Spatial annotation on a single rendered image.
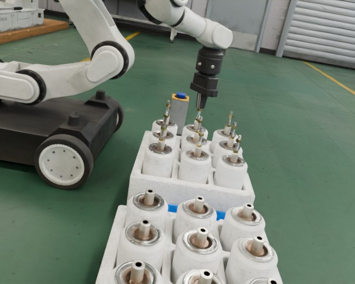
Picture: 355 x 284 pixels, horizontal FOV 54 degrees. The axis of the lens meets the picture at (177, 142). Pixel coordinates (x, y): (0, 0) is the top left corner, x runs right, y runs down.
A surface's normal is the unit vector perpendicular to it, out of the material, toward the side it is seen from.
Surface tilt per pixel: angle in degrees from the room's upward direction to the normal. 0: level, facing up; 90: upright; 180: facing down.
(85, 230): 0
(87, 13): 112
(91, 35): 90
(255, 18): 90
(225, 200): 90
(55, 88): 90
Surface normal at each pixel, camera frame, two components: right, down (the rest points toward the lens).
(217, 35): 0.69, 0.39
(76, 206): 0.16, -0.90
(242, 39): -0.07, 0.39
